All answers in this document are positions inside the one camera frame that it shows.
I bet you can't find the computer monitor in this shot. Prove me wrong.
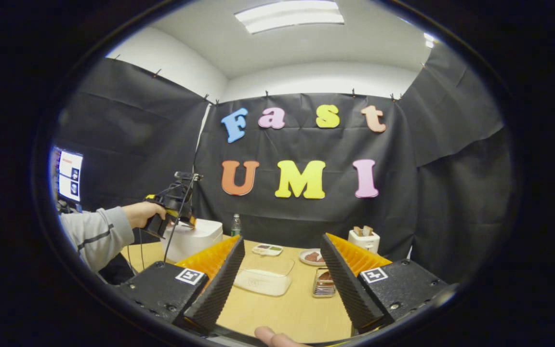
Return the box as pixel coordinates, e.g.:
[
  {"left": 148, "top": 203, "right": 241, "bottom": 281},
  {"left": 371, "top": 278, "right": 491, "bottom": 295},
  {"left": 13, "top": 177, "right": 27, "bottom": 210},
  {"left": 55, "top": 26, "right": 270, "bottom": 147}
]
[{"left": 50, "top": 146, "right": 84, "bottom": 203}]

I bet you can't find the large ceiling light panel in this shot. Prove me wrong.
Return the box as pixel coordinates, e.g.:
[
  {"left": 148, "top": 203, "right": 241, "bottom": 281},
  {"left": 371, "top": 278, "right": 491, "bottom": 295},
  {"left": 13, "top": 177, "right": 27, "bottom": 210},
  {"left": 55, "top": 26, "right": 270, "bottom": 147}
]
[{"left": 234, "top": 0, "right": 345, "bottom": 35}]

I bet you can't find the white toaster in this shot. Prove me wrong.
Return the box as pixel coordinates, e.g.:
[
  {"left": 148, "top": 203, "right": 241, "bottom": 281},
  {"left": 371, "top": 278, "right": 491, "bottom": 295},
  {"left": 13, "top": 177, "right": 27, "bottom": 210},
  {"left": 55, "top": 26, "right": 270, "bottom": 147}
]
[{"left": 348, "top": 229, "right": 381, "bottom": 254}]

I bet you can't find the white divided side dish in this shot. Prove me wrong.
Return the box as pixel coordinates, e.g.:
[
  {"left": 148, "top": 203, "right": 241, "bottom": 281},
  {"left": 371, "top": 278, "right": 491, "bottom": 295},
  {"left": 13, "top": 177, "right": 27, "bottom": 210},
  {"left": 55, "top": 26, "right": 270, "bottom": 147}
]
[{"left": 251, "top": 243, "right": 284, "bottom": 257}]

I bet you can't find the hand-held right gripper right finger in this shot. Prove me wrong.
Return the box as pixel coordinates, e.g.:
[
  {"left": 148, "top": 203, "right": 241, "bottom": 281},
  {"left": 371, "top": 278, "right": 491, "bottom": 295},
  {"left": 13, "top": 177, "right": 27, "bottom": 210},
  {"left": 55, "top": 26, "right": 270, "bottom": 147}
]
[{"left": 320, "top": 233, "right": 449, "bottom": 334}]

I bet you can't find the white round plate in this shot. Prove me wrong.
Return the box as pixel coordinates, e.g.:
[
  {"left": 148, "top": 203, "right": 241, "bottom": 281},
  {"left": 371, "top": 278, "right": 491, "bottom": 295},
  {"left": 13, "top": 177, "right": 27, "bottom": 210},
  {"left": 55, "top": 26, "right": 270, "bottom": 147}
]
[{"left": 299, "top": 248, "right": 327, "bottom": 267}]

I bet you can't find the metal wire chopstick holder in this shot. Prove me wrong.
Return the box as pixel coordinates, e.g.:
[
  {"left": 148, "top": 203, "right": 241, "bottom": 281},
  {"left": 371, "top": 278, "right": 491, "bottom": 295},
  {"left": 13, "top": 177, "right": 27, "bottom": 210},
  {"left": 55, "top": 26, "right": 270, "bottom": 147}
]
[{"left": 312, "top": 267, "right": 337, "bottom": 298}]

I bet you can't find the black backdrop cloth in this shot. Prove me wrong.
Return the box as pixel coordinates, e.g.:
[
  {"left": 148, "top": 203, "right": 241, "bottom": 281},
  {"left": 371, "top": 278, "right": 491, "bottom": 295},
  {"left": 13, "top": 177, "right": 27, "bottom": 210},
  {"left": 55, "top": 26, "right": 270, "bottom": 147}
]
[{"left": 51, "top": 41, "right": 514, "bottom": 285}]

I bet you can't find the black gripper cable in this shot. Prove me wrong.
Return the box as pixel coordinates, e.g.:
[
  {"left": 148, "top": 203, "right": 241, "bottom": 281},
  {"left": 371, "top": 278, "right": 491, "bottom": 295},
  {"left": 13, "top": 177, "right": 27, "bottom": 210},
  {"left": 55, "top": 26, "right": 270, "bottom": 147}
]
[{"left": 162, "top": 176, "right": 196, "bottom": 263}]

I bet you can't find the white rice cooker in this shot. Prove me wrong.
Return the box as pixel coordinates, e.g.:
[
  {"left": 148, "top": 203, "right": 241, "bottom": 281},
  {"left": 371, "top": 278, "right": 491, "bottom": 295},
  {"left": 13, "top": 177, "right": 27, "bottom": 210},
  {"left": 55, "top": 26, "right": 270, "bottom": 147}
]
[{"left": 161, "top": 218, "right": 224, "bottom": 263}]

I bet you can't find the white rice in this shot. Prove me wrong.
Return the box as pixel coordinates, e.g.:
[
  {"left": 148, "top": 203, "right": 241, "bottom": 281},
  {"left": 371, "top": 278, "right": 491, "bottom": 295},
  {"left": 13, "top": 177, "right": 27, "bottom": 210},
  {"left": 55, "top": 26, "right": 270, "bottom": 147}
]
[{"left": 235, "top": 270, "right": 291, "bottom": 296}]

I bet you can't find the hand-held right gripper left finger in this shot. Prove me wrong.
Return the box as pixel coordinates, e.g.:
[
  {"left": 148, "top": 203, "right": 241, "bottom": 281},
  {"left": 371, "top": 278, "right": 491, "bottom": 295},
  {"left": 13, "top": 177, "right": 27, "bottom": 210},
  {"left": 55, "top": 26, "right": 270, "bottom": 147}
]
[{"left": 114, "top": 235, "right": 246, "bottom": 335}]

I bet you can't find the clear plastic rice container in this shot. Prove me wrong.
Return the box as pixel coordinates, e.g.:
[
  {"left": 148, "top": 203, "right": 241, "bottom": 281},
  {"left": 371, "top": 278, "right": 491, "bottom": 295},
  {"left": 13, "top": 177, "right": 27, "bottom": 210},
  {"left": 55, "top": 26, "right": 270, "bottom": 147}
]
[{"left": 233, "top": 255, "right": 295, "bottom": 297}]

